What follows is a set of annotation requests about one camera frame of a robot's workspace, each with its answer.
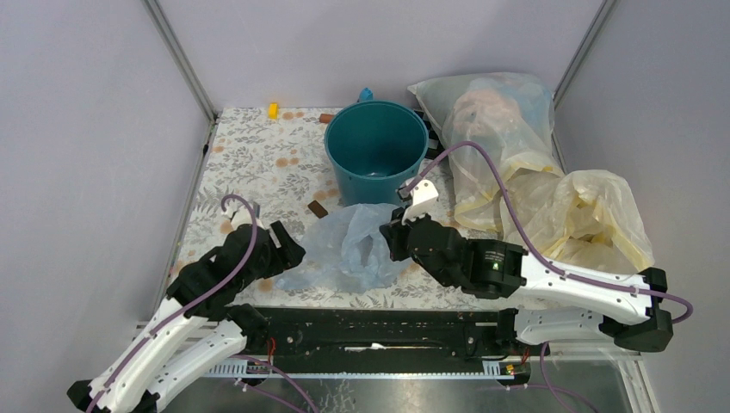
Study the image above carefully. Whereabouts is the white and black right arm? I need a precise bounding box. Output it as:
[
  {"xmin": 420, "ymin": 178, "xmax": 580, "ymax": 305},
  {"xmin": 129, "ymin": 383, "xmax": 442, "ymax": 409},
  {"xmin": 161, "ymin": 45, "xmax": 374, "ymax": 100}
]
[{"xmin": 380, "ymin": 215, "xmax": 674, "ymax": 354}]

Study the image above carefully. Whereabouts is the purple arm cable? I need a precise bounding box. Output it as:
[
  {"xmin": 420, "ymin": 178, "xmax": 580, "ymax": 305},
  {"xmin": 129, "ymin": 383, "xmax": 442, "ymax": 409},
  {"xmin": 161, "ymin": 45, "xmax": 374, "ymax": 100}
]
[
  {"xmin": 405, "ymin": 141, "xmax": 695, "ymax": 325},
  {"xmin": 85, "ymin": 194, "xmax": 259, "ymax": 413}
]

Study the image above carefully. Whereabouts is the small brown block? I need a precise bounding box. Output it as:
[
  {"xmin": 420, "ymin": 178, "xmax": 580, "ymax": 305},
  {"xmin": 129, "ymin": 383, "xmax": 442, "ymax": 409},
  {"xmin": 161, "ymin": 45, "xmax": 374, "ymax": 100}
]
[{"xmin": 307, "ymin": 200, "xmax": 329, "ymax": 219}]

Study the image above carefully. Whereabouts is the light blue plastic trash bag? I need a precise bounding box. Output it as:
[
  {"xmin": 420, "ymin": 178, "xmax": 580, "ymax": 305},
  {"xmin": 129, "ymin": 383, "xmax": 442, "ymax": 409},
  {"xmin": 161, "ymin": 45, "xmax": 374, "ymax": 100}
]
[{"xmin": 275, "ymin": 204, "xmax": 411, "ymax": 293}]

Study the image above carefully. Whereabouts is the black white checkered board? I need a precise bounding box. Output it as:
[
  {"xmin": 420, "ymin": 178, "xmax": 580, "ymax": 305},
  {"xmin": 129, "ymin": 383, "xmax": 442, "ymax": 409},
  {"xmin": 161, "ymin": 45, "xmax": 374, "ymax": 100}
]
[{"xmin": 414, "ymin": 109, "xmax": 444, "ymax": 160}]

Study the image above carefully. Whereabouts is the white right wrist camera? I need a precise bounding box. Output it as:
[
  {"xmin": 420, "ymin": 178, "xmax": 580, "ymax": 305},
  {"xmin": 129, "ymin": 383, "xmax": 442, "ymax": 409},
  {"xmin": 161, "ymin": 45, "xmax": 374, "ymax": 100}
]
[{"xmin": 400, "ymin": 179, "xmax": 438, "ymax": 225}]

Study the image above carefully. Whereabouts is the clear bag with stuffed items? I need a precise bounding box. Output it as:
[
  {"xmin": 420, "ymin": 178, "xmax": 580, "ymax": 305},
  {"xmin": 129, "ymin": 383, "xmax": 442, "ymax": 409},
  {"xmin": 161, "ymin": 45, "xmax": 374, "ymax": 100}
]
[{"xmin": 407, "ymin": 72, "xmax": 564, "ymax": 231}]

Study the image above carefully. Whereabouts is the yellowish crumpled plastic bag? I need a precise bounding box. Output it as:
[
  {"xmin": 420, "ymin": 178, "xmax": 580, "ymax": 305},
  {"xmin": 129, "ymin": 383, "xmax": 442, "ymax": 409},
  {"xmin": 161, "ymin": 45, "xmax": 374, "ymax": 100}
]
[{"xmin": 453, "ymin": 165, "xmax": 657, "ymax": 274}]

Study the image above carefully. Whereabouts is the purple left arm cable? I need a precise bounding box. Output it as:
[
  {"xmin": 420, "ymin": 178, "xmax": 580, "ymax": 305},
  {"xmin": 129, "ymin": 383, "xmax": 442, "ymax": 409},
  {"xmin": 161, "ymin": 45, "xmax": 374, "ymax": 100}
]
[{"xmin": 85, "ymin": 194, "xmax": 259, "ymax": 413}]

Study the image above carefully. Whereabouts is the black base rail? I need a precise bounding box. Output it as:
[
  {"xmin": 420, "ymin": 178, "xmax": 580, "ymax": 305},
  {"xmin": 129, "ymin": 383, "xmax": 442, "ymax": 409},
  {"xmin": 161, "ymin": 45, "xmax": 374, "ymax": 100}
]
[{"xmin": 243, "ymin": 307, "xmax": 541, "ymax": 363}]

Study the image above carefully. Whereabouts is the blue object behind bin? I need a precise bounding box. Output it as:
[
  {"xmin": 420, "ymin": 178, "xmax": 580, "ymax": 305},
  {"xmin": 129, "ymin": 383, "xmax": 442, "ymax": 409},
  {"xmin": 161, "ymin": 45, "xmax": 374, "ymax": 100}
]
[{"xmin": 357, "ymin": 88, "xmax": 374, "ymax": 102}]

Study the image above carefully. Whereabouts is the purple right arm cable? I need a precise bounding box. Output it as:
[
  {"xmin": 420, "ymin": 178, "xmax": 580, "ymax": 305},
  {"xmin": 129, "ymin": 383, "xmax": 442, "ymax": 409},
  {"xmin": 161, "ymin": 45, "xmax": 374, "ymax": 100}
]
[{"xmin": 405, "ymin": 141, "xmax": 695, "ymax": 325}]

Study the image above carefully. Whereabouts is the teal plastic trash bin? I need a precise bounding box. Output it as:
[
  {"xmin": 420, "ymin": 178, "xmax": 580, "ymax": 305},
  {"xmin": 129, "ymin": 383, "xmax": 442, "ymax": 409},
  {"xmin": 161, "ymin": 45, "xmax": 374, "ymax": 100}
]
[{"xmin": 324, "ymin": 101, "xmax": 429, "ymax": 206}]

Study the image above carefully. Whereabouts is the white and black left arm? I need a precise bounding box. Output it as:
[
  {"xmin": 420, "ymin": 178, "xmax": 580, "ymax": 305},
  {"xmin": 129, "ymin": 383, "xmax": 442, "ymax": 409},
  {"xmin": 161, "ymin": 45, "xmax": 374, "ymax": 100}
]
[{"xmin": 67, "ymin": 221, "xmax": 305, "ymax": 412}]

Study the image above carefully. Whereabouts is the white slotted cable duct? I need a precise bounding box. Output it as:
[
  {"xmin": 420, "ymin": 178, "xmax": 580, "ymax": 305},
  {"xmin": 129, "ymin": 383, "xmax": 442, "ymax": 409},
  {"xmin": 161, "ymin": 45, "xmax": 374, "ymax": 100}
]
[{"xmin": 207, "ymin": 355, "xmax": 515, "ymax": 380}]

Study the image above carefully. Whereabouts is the small yellow block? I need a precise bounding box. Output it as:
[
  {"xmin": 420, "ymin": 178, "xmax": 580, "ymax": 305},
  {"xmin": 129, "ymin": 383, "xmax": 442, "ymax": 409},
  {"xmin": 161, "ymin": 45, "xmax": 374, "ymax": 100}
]
[{"xmin": 268, "ymin": 102, "xmax": 279, "ymax": 120}]

